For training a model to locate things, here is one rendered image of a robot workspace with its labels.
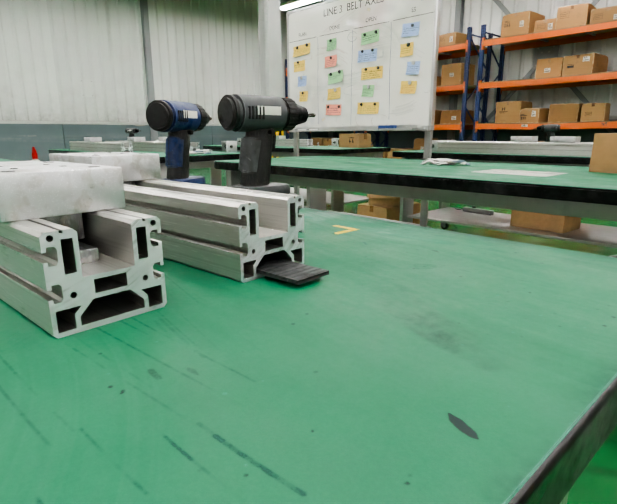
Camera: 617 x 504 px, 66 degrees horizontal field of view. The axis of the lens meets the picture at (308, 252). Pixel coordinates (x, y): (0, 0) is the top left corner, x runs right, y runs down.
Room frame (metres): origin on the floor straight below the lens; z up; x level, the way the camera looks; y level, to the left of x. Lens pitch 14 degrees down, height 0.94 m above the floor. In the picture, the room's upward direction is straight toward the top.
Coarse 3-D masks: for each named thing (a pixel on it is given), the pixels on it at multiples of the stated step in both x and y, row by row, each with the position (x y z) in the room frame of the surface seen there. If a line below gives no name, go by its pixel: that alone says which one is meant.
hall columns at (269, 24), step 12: (264, 0) 9.25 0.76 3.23; (276, 0) 9.11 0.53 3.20; (264, 12) 9.25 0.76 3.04; (276, 12) 9.11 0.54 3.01; (264, 24) 9.25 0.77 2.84; (276, 24) 9.10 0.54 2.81; (264, 36) 9.25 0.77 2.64; (276, 36) 9.10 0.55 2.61; (264, 48) 9.24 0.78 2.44; (276, 48) 9.10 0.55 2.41; (264, 60) 9.24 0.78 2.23; (276, 60) 9.09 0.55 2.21; (264, 72) 9.23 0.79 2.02; (276, 72) 9.09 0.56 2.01; (264, 84) 9.23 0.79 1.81; (276, 84) 9.09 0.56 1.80; (276, 132) 9.04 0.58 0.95
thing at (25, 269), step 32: (0, 224) 0.40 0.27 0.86; (32, 224) 0.38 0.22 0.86; (96, 224) 0.44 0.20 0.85; (128, 224) 0.40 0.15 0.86; (0, 256) 0.41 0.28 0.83; (32, 256) 0.36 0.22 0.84; (64, 256) 0.37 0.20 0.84; (96, 256) 0.41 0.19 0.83; (128, 256) 0.40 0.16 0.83; (160, 256) 0.41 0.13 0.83; (0, 288) 0.42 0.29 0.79; (32, 288) 0.37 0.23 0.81; (64, 288) 0.35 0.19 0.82; (96, 288) 0.38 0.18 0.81; (128, 288) 0.39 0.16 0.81; (160, 288) 0.41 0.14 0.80; (32, 320) 0.37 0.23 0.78; (64, 320) 0.37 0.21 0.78; (96, 320) 0.37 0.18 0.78
